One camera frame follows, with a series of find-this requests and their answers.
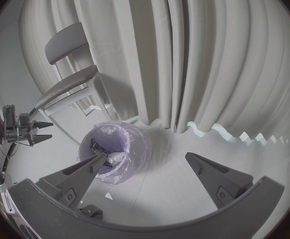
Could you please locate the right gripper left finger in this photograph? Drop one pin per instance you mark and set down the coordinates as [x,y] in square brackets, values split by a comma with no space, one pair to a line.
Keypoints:
[77,180]

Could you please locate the purple plastic bag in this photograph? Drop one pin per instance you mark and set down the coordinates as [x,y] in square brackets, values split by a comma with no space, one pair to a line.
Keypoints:
[135,143]

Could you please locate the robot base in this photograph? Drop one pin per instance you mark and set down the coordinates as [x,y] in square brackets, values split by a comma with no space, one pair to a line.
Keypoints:
[6,200]

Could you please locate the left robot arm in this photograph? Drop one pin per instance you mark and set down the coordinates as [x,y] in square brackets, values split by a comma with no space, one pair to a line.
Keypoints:
[10,134]

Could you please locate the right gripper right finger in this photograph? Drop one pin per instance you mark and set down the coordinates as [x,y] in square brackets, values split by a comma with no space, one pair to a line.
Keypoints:
[217,180]

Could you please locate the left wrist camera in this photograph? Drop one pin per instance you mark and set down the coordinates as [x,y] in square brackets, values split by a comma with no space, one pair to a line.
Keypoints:
[24,119]

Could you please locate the white chair with grey cushions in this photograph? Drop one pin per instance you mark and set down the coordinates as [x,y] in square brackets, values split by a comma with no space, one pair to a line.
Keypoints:
[67,41]

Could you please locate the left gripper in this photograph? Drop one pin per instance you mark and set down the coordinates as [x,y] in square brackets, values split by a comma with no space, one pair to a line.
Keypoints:
[30,134]

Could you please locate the black plastic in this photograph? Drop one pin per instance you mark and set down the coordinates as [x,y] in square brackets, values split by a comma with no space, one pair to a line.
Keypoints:
[96,147]

